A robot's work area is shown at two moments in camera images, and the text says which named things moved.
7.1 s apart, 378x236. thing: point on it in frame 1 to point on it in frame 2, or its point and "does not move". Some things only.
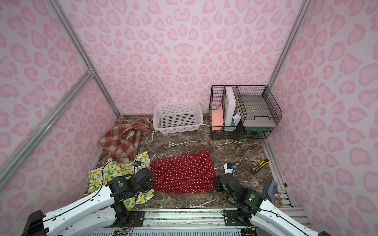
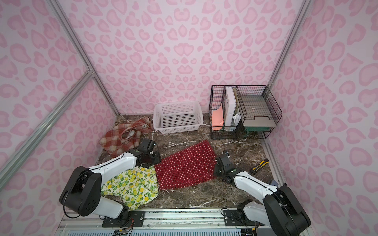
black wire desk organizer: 242,111 does not move
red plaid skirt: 120,140 does not move
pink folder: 217,118 does not move
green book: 257,129 does not move
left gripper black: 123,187 to 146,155
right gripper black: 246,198 to 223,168
